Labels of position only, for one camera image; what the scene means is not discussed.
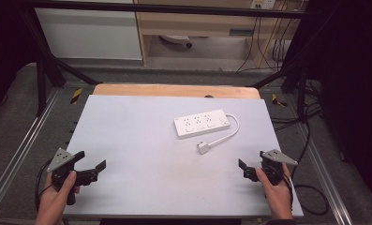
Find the wooden desk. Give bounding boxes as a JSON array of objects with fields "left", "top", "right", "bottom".
[{"left": 133, "top": 0, "right": 304, "bottom": 68}]

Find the aluminium rail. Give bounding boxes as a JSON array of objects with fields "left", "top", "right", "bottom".
[
  {"left": 0, "top": 89, "right": 62, "bottom": 215},
  {"left": 297, "top": 123, "right": 354, "bottom": 225}
]

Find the white power strip cable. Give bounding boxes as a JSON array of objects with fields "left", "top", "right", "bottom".
[{"left": 206, "top": 112, "right": 241, "bottom": 148}]

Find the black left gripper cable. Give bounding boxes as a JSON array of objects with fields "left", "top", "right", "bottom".
[{"left": 34, "top": 158, "right": 55, "bottom": 214}]

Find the white wall socket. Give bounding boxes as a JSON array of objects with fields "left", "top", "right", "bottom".
[{"left": 250, "top": 0, "right": 276, "bottom": 10}]

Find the grey chair caster base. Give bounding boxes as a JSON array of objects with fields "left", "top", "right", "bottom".
[{"left": 159, "top": 34, "right": 194, "bottom": 49}]

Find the person's left hand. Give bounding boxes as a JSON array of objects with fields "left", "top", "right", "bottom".
[{"left": 35, "top": 170, "right": 82, "bottom": 225}]

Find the white power strip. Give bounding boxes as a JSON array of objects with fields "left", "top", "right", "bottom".
[{"left": 173, "top": 109, "right": 231, "bottom": 140}]

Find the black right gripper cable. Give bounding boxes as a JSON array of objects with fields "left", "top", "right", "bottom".
[{"left": 285, "top": 120, "right": 330, "bottom": 217}]

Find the white plug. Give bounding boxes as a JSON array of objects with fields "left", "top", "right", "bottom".
[{"left": 197, "top": 141, "right": 210, "bottom": 156}]

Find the wooden board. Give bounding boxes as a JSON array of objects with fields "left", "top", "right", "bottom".
[{"left": 92, "top": 82, "right": 261, "bottom": 100}]

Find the person's right hand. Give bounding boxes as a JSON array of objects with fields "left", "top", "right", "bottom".
[{"left": 255, "top": 163, "right": 294, "bottom": 220}]

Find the black metal frame bar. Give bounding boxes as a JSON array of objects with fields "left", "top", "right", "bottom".
[{"left": 25, "top": 0, "right": 309, "bottom": 19}]

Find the black curtain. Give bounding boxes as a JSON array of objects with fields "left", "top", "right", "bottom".
[
  {"left": 288, "top": 0, "right": 372, "bottom": 209},
  {"left": 0, "top": 0, "right": 39, "bottom": 126}
]

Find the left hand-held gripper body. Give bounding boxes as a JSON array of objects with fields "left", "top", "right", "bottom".
[{"left": 46, "top": 147, "right": 99, "bottom": 206}]

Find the bundle of black room cables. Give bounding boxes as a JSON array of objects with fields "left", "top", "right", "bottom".
[{"left": 235, "top": 8, "right": 300, "bottom": 73}]

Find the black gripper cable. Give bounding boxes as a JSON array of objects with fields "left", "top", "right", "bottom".
[
  {"left": 285, "top": 120, "right": 330, "bottom": 217},
  {"left": 34, "top": 158, "right": 55, "bottom": 214}
]

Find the black metal frame strut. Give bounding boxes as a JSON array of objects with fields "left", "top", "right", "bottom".
[
  {"left": 250, "top": 12, "right": 323, "bottom": 121},
  {"left": 19, "top": 8, "right": 103, "bottom": 117}
]

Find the white cabinet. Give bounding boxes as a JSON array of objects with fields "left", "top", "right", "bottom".
[{"left": 34, "top": 7, "right": 143, "bottom": 61}]

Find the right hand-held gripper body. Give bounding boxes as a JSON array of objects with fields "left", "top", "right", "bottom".
[{"left": 243, "top": 148, "right": 299, "bottom": 186}]

